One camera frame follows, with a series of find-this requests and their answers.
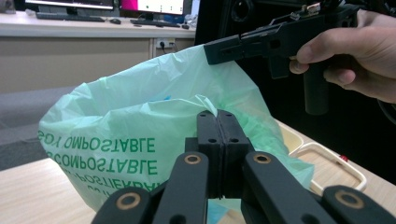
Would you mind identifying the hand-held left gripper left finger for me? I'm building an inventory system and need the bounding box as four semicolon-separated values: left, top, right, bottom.
184;109;224;200

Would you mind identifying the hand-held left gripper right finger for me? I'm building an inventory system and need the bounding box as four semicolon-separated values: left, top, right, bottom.
217;109;256;199

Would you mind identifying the green plastic bag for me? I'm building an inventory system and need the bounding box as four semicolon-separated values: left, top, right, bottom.
37;44;316;224

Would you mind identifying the white power outlet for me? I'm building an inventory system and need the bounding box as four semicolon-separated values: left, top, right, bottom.
154;36;176;50

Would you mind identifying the cream plastic container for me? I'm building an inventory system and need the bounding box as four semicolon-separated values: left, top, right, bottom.
276;119;304;157

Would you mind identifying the black keyboard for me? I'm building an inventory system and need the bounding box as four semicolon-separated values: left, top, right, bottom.
129;18;182;29
35;11;106;23

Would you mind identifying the computer monitor with pink window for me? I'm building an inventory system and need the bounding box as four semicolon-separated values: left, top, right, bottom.
120;0;185;17

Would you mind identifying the beige office desk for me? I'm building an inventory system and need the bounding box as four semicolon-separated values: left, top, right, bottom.
0;10;198;94

